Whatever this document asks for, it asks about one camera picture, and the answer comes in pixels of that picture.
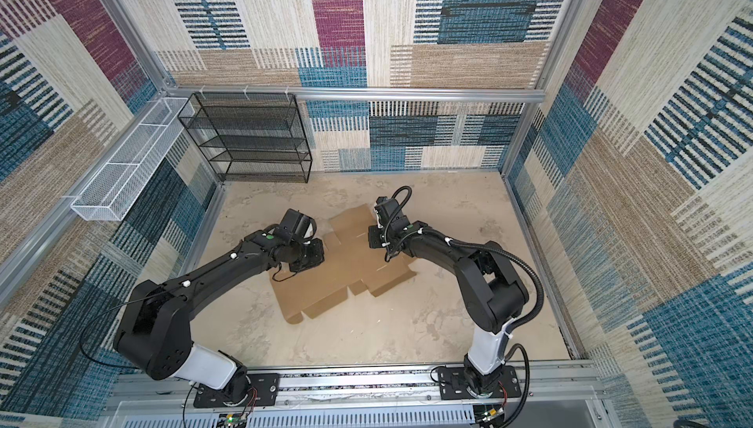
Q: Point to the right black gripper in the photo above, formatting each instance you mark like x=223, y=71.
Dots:
x=373, y=234

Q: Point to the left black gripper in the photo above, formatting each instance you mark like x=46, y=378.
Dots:
x=319, y=259

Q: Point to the brown cardboard box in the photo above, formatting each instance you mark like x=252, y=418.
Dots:
x=350, y=267

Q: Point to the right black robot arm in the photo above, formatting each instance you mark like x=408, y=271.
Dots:
x=492, y=291

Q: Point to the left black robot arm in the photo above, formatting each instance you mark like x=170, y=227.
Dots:
x=154, y=333

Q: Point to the black wire mesh shelf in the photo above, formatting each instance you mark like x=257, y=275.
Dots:
x=257, y=137

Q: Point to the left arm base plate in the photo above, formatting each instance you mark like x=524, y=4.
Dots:
x=251, y=389

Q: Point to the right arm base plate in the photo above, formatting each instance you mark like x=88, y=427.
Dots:
x=465, y=383

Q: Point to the white wire mesh basket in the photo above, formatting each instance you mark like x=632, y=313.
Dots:
x=114, y=189

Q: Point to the aluminium front rail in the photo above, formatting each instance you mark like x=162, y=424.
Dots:
x=362, y=386

